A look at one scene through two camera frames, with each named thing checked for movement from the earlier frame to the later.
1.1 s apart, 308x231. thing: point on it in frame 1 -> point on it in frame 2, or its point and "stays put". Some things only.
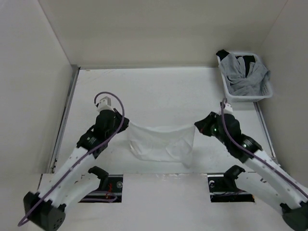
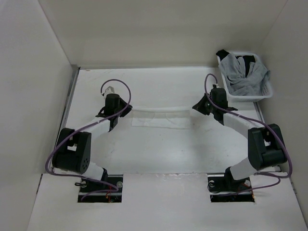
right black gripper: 204,123 -> 199,107
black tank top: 247,59 stays put
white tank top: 168,144 -> 161,118
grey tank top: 240,83 stays put
